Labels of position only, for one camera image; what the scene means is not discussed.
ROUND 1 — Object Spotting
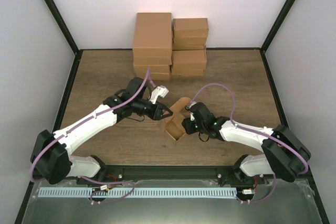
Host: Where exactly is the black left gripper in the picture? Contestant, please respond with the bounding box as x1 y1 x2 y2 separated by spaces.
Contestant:
133 99 173 121

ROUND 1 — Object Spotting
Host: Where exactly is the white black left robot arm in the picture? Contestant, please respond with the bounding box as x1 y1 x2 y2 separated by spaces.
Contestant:
30 77 173 185

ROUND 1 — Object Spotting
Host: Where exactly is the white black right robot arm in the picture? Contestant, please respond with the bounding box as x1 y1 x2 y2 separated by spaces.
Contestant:
182 102 311 184

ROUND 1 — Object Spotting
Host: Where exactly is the bottom large cardboard box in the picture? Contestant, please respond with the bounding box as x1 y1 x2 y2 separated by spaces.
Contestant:
136 72 171 80

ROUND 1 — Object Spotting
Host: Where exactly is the large cardboard box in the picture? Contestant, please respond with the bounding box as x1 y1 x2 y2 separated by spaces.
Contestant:
133 56 172 66
136 72 171 80
133 65 171 74
132 13 172 57

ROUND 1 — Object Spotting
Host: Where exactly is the bottom small cardboard box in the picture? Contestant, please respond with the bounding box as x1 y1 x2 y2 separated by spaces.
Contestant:
171 69 204 77

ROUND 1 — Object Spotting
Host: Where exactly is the small cardboard box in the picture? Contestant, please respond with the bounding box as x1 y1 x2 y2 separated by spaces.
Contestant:
173 35 207 50
172 50 207 70
173 18 208 37
171 69 204 77

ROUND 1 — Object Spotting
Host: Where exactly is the upper small cardboard box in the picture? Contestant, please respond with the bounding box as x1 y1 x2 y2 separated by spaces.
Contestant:
173 35 207 50

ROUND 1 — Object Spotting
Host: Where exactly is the top large cardboard box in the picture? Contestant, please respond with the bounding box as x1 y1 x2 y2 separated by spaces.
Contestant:
132 13 172 57

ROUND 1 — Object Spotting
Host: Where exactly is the top small cardboard box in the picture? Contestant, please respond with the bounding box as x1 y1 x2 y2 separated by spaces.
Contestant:
173 18 208 37

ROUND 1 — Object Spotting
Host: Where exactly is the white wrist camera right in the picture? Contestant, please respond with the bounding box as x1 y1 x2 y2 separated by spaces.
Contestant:
185 105 195 121

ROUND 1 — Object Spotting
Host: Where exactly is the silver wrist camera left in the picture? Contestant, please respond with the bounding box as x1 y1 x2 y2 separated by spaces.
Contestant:
149 86 169 104

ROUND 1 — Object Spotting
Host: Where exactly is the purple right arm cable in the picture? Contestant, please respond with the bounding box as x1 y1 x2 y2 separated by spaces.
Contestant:
188 83 310 205

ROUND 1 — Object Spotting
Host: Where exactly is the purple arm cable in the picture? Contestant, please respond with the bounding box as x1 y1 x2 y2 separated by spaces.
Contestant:
188 83 310 205
29 67 158 206

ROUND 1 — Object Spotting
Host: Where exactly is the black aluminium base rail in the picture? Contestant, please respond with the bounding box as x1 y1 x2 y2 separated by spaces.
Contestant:
76 165 310 185

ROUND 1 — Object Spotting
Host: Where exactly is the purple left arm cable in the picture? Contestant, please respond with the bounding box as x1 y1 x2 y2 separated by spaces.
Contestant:
29 67 158 206

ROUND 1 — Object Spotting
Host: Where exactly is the light blue slotted cable duct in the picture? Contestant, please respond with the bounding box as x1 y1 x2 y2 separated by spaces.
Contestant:
37 187 237 199

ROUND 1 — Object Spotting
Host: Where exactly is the black cage frame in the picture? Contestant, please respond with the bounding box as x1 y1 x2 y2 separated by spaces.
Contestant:
14 0 336 224

